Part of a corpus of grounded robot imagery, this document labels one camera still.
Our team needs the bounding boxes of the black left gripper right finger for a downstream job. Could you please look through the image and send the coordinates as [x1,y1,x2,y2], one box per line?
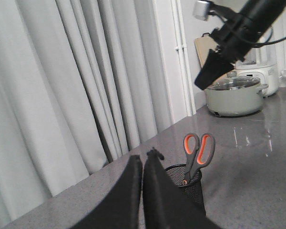
[143,148,218,229]

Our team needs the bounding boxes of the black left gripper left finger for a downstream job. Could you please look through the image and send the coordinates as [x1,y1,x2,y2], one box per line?
[72,155,143,229]

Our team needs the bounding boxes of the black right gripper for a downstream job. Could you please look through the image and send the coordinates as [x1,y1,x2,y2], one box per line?
[194,4,269,90]

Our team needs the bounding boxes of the grey orange handled scissors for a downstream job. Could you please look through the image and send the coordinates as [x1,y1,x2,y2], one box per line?
[182,133,215,185]

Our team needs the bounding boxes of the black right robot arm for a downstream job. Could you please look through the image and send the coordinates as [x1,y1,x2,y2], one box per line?
[143,0,286,229]

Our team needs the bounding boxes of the black mesh pen bucket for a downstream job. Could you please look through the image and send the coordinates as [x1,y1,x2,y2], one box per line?
[165,164,206,214]

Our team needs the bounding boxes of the wooden cutting board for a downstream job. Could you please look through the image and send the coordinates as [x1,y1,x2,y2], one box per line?
[194,33,217,67]

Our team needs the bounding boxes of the sage green lidded pot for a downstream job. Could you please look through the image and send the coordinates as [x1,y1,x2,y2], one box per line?
[205,71,268,116]

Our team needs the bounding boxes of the white rice cooker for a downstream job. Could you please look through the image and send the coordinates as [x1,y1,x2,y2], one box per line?
[235,44,279,97]

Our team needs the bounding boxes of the grey pleated curtain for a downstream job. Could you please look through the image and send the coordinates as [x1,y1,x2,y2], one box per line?
[0,0,172,228]

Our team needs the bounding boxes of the white wall pipe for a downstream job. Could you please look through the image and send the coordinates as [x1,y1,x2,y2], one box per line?
[171,0,196,116]

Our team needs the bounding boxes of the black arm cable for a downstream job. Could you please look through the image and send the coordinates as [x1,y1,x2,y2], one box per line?
[212,7,286,46]

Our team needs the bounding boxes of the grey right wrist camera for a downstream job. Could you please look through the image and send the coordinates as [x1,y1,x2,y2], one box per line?
[193,0,211,21]

